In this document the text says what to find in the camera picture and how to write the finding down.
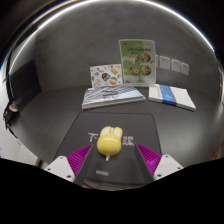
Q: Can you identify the green menu sign stand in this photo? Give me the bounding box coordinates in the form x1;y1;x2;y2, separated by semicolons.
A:
118;38;158;88

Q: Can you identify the white card with colourful stickers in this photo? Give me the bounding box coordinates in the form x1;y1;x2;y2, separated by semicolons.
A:
89;63;124;89

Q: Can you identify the dark grey mouse pad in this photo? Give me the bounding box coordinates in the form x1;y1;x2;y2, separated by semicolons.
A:
54;111;163;186

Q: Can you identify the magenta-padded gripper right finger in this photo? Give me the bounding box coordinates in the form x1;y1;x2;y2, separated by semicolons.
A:
133;142;185;184

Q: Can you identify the grey patterned flat box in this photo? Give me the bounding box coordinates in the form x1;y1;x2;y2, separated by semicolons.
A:
81;83;147;111

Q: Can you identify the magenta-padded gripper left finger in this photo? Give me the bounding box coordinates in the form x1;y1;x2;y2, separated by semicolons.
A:
43;143;101;187

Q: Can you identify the white box with blue stripe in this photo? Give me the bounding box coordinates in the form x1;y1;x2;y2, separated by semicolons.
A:
147;83;197;112

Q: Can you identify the yellow computer mouse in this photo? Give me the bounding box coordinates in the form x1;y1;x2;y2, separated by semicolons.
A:
96;125;124;162

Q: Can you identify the group of white wall sockets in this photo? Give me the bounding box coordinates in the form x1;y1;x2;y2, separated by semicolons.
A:
154;54;191;76

